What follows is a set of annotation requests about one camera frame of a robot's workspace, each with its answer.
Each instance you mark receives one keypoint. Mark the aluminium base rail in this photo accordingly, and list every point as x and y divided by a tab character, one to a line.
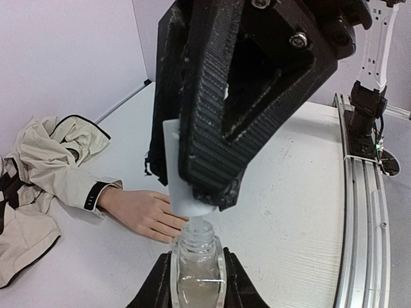
375	262

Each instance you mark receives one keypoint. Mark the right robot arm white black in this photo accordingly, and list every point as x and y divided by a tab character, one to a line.
368	93

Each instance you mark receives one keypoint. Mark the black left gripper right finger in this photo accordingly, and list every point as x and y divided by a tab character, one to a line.
240	292

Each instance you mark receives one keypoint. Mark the beige jacket with black lining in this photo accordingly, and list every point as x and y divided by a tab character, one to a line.
44	164

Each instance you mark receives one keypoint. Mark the clear nail polish bottle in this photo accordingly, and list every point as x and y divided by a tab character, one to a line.
198	275

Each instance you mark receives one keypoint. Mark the mannequin hand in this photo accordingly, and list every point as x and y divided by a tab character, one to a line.
146	213

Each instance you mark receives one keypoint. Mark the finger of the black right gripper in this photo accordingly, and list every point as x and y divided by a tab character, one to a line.
262	98
214	166

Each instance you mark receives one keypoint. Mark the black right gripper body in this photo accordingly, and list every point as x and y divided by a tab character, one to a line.
295	34

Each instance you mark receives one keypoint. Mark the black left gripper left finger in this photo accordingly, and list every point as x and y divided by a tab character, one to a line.
155	291

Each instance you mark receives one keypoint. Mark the white nail polish cap brush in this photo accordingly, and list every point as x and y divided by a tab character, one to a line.
181	190

